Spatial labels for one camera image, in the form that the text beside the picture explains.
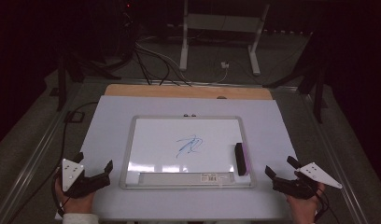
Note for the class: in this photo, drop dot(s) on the person's right hand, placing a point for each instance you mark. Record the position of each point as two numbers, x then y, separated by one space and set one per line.
305 210

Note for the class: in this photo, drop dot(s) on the silver framed whiteboard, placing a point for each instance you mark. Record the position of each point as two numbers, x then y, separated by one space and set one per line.
166 143

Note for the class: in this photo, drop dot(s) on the person's left hand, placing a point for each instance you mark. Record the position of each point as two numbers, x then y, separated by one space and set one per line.
79 203

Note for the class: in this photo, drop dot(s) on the dark equipment with red light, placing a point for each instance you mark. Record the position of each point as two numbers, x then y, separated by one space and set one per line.
128 28

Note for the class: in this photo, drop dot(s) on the white plug adapter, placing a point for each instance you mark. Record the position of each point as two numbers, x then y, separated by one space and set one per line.
224 65

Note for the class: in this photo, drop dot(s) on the black and purple eraser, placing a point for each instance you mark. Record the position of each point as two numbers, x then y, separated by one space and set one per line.
240 158

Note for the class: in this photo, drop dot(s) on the white metal stand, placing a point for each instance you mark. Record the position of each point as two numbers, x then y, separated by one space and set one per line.
222 23

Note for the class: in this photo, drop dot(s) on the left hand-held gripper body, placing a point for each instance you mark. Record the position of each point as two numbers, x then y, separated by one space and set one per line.
72 174

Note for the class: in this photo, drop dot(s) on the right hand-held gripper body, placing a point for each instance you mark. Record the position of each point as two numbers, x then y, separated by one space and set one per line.
299 188

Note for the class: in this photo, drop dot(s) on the black tripod stand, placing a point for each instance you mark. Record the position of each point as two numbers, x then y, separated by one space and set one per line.
318 93
61 84

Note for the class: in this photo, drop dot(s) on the metal floor rail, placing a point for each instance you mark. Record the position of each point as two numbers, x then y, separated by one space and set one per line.
335 161
33 155

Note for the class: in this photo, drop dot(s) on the large white table sheet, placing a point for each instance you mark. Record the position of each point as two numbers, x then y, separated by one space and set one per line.
110 124

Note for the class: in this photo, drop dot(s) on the black square floor plate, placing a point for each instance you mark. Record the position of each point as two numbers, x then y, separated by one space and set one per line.
75 116

